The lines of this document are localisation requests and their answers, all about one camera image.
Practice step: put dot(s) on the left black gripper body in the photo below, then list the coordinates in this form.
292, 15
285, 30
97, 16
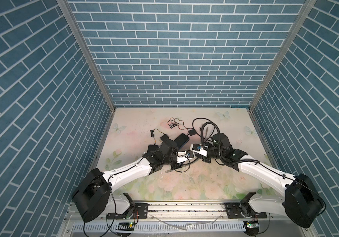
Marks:
174, 164

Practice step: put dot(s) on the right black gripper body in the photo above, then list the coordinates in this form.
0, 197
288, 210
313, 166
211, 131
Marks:
212, 153

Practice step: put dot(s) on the black network switch blue ports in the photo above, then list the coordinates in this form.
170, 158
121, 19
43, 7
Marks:
152, 148

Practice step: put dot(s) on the black power adapter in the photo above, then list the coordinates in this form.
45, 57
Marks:
180, 124
162, 138

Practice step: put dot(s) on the black ethernet cable gold plug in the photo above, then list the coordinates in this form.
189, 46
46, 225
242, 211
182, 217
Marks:
205, 127

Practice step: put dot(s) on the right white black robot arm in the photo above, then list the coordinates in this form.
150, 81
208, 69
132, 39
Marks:
297, 196

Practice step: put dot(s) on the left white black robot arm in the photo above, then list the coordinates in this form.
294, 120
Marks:
94, 193

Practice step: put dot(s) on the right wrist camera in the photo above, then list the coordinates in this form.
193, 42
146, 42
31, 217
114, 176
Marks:
198, 151

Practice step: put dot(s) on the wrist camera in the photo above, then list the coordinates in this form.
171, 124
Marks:
198, 151
188, 154

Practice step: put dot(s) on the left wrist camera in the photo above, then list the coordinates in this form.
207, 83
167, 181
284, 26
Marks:
188, 154

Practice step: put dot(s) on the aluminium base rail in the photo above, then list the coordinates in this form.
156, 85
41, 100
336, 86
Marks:
214, 218

